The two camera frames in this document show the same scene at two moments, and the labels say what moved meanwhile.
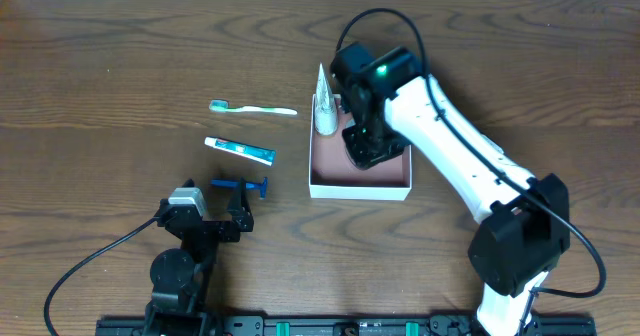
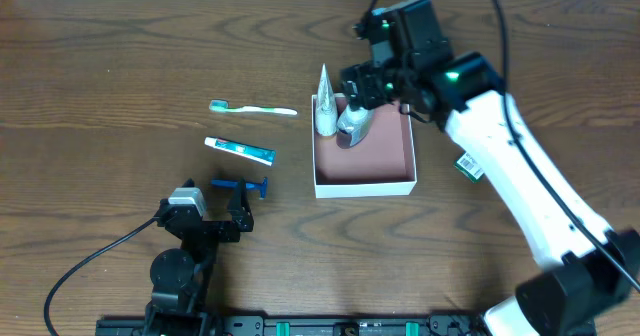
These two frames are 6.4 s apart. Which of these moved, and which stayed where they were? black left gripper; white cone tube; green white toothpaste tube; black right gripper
Moved: black right gripper
Stayed: black left gripper; white cone tube; green white toothpaste tube
